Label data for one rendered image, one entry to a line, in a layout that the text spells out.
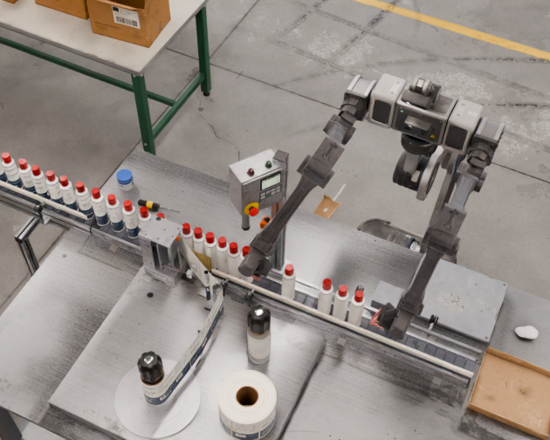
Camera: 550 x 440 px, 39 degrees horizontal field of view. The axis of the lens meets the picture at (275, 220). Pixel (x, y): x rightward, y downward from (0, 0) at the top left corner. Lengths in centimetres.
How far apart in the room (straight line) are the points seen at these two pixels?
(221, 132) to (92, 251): 179
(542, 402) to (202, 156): 257
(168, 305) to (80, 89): 249
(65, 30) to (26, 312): 181
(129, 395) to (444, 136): 148
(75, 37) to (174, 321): 193
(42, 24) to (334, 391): 264
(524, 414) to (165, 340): 135
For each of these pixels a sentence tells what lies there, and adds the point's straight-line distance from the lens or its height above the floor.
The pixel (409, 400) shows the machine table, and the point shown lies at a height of 83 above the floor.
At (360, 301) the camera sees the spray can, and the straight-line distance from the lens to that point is 292.
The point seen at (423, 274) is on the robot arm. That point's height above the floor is 135.
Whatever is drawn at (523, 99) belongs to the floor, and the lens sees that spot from 542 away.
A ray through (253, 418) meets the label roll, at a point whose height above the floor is 102.
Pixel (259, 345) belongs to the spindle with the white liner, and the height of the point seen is 102.
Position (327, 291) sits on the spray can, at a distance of 294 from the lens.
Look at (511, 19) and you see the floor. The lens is 604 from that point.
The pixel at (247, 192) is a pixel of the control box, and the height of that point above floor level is 142.
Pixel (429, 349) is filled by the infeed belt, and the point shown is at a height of 88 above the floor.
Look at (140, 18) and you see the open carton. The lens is 422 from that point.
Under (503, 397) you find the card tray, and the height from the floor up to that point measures 83.
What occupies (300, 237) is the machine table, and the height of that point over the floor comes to 83.
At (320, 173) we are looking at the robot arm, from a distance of 256.
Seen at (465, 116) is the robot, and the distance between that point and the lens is 293.
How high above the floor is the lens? 351
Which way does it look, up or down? 52 degrees down
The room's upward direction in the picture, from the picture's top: 1 degrees clockwise
